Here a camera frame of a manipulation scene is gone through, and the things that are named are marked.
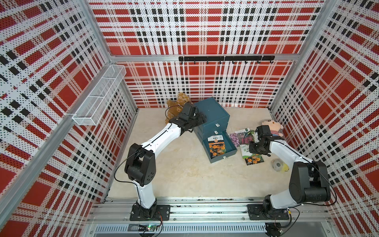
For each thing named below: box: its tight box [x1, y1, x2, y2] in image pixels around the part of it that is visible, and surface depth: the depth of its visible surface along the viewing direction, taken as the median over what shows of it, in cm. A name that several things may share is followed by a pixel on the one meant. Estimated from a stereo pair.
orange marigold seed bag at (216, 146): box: [207, 134, 227, 159], surface depth 100 cm
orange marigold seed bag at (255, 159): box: [244, 154, 265, 166], surface depth 93 cm
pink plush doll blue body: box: [261, 119, 284, 137], surface depth 103 cm
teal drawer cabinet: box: [192, 97, 238, 157], surface depth 97 cm
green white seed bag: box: [234, 127, 251, 134], surface depth 109 cm
